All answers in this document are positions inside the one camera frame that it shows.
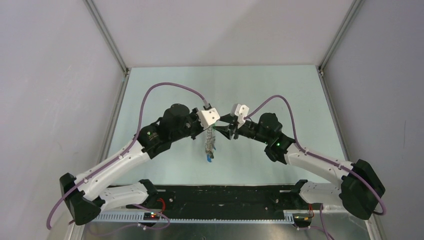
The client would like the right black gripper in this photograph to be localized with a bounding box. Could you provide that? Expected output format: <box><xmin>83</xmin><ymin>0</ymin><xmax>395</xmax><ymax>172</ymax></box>
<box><xmin>212</xmin><ymin>113</ymin><xmax>271</xmax><ymax>145</ymax></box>

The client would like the metal disc keyring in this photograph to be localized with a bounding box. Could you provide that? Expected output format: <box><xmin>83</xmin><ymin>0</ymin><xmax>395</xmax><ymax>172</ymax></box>
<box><xmin>204</xmin><ymin>126</ymin><xmax>216</xmax><ymax>159</ymax></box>

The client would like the blue key tag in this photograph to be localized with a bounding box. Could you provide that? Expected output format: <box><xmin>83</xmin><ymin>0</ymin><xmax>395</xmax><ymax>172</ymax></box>
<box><xmin>206</xmin><ymin>154</ymin><xmax>214</xmax><ymax>163</ymax></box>

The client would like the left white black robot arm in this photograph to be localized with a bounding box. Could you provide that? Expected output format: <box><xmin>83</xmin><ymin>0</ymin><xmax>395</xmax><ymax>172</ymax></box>
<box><xmin>59</xmin><ymin>103</ymin><xmax>220</xmax><ymax>226</ymax></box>

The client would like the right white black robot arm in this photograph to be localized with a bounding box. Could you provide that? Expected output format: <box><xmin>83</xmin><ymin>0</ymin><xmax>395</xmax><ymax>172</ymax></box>
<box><xmin>214</xmin><ymin>113</ymin><xmax>386</xmax><ymax>220</ymax></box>

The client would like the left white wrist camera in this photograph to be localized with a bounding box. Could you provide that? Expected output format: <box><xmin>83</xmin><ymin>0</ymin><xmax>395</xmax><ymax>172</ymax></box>
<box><xmin>196</xmin><ymin>107</ymin><xmax>221</xmax><ymax>130</ymax></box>

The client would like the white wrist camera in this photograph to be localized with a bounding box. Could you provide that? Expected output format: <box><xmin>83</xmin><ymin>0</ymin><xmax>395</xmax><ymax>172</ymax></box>
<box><xmin>230</xmin><ymin>103</ymin><xmax>250</xmax><ymax>129</ymax></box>
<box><xmin>196</xmin><ymin>107</ymin><xmax>221</xmax><ymax>130</ymax></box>

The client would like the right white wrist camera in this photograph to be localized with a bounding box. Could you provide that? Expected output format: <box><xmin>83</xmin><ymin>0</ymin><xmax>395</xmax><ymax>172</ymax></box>
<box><xmin>230</xmin><ymin>103</ymin><xmax>250</xmax><ymax>129</ymax></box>

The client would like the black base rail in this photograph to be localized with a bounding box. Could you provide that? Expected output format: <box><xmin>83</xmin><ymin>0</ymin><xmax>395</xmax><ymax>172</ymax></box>
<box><xmin>125</xmin><ymin>184</ymin><xmax>332</xmax><ymax>221</ymax></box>

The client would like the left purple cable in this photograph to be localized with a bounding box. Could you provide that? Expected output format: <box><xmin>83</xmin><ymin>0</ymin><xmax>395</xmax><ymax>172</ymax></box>
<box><xmin>46</xmin><ymin>82</ymin><xmax>211</xmax><ymax>231</ymax></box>

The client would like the grey slotted cable duct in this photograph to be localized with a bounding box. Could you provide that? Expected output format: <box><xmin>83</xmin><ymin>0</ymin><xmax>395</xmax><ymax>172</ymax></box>
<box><xmin>91</xmin><ymin>211</ymin><xmax>294</xmax><ymax>224</ymax></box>

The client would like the left aluminium frame post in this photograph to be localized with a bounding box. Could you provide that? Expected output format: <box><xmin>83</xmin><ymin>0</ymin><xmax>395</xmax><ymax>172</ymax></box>
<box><xmin>83</xmin><ymin>0</ymin><xmax>129</xmax><ymax>76</ymax></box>

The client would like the aluminium frame post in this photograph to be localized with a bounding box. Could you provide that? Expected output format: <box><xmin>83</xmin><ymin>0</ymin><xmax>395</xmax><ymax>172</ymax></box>
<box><xmin>317</xmin><ymin>0</ymin><xmax>365</xmax><ymax>77</ymax></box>
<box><xmin>83</xmin><ymin>0</ymin><xmax>129</xmax><ymax>76</ymax></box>

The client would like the right aluminium frame post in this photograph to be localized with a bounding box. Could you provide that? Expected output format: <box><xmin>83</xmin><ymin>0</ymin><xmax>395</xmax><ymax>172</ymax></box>
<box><xmin>317</xmin><ymin>0</ymin><xmax>365</xmax><ymax>77</ymax></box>

